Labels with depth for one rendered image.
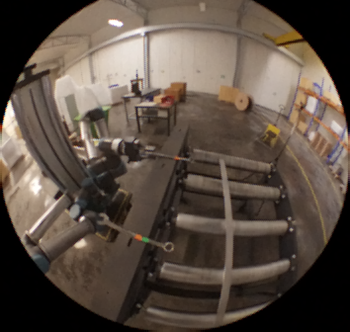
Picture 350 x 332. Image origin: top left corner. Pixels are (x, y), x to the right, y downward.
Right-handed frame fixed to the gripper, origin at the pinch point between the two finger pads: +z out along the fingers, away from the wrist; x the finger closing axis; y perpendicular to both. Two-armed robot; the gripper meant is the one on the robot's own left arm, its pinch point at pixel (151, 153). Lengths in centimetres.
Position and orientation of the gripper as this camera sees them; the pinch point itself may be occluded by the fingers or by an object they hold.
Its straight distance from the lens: 55.6
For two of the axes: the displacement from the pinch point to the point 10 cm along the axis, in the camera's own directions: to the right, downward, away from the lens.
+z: 9.7, 1.8, -1.7
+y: -2.5, 6.4, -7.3
